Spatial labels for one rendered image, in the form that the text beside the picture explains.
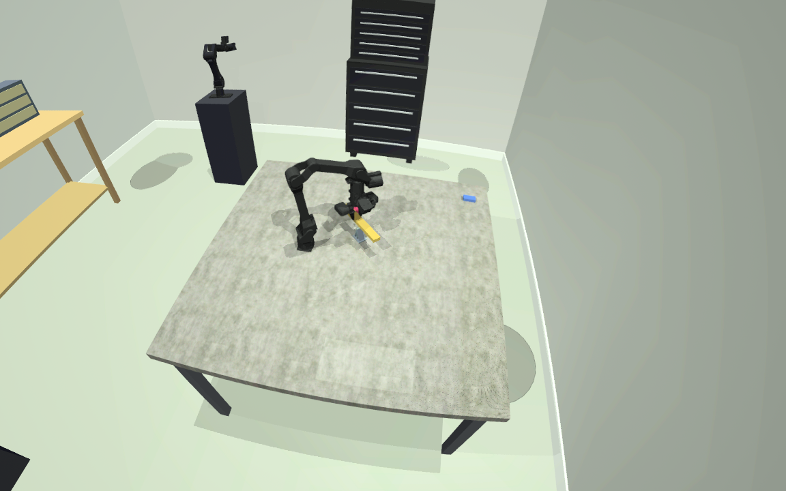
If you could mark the yellow bar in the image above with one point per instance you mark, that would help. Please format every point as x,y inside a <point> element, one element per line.
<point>372,235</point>

